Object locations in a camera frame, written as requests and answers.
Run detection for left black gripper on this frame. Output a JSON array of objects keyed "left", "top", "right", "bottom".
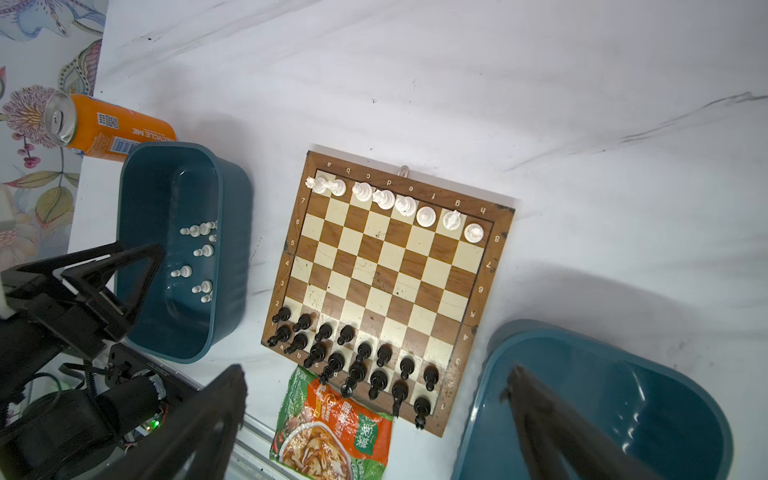
[{"left": 1, "top": 242, "right": 166, "bottom": 408}]

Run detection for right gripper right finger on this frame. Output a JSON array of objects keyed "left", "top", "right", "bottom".
[{"left": 500, "top": 365, "right": 658, "bottom": 479}]

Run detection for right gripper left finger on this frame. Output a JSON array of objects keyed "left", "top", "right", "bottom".
[{"left": 96, "top": 364, "right": 247, "bottom": 480}]

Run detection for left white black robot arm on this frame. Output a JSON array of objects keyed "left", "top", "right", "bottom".
[{"left": 1, "top": 242, "right": 197, "bottom": 479}]

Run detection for black chess piece rows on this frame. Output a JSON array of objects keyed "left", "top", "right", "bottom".
[{"left": 261, "top": 299, "right": 456, "bottom": 437}]

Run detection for wooden chess board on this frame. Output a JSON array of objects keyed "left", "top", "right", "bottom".
[{"left": 265, "top": 152, "right": 514, "bottom": 424}]

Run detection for white chess piece row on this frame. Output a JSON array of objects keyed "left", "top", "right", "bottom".
[{"left": 305, "top": 175, "right": 485, "bottom": 244}]

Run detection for right teal plastic bin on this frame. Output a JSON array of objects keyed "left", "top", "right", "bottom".
[{"left": 453, "top": 319, "right": 734, "bottom": 479}]

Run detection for teal plastic bin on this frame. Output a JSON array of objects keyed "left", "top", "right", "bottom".
[
  {"left": 453, "top": 319, "right": 734, "bottom": 479},
  {"left": 117, "top": 142, "right": 254, "bottom": 363}
]

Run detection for instant noodle snack packet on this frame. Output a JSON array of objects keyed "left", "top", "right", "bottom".
[{"left": 270, "top": 366, "right": 393, "bottom": 479}]

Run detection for white pawns in bin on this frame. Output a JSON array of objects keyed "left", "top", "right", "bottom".
[{"left": 167, "top": 221, "right": 218, "bottom": 304}]

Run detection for left teal plastic bin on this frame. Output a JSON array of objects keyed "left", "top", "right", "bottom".
[{"left": 117, "top": 142, "right": 254, "bottom": 363}]

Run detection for orange soda can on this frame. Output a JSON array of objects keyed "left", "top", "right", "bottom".
[{"left": 43, "top": 91, "right": 177, "bottom": 162}]

